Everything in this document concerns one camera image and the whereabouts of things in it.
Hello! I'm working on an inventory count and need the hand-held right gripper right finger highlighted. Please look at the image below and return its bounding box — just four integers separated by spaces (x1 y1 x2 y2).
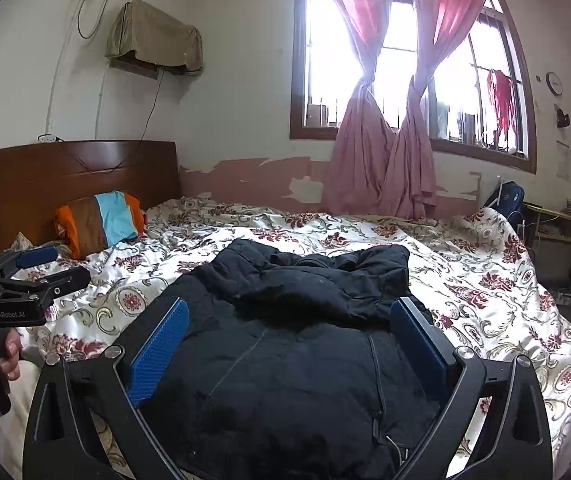
390 296 555 480

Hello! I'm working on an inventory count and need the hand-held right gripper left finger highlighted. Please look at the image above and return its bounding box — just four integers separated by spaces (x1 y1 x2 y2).
22 297 191 480

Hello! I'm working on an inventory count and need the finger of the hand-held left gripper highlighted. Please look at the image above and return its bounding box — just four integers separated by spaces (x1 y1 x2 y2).
0 246 60 282
0 266 92 307

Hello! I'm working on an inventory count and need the dark navy padded jacket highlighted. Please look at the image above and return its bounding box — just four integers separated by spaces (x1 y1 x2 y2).
138 238 447 480

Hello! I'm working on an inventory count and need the person's left hand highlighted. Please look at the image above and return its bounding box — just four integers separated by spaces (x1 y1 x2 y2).
0 329 22 382

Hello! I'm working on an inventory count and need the striped orange blue pillow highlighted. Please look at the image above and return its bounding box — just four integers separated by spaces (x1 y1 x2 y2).
54 190 147 260

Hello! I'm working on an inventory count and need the brown wooden headboard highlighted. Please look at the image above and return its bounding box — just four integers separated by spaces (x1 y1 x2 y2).
0 140 182 257

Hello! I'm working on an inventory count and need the floral bed quilt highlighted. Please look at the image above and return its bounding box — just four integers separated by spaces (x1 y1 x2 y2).
0 195 571 480

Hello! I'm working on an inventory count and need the blue backpack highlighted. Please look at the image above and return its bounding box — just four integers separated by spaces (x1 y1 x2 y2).
483 180 525 222

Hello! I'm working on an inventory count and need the pink curtain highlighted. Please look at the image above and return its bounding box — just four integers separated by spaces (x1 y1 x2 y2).
312 0 397 217
379 0 494 222

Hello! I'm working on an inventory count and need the red hanging garment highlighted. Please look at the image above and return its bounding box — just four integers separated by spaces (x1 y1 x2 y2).
486 69 517 137

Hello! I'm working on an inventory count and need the brown framed window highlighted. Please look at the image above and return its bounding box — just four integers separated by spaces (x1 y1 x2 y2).
289 0 538 175

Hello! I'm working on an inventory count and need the black wall cable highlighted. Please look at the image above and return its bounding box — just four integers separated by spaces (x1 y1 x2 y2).
72 67 165 173

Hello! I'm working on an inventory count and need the grey looped wall hose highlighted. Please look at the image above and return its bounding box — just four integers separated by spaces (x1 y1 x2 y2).
76 0 104 40

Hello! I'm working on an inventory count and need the white wall paper sheet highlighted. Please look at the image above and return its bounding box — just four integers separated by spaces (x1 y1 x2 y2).
556 141 571 182

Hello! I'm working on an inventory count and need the cloth covered wall unit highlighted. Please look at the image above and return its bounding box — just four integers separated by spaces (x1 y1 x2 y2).
104 0 204 80

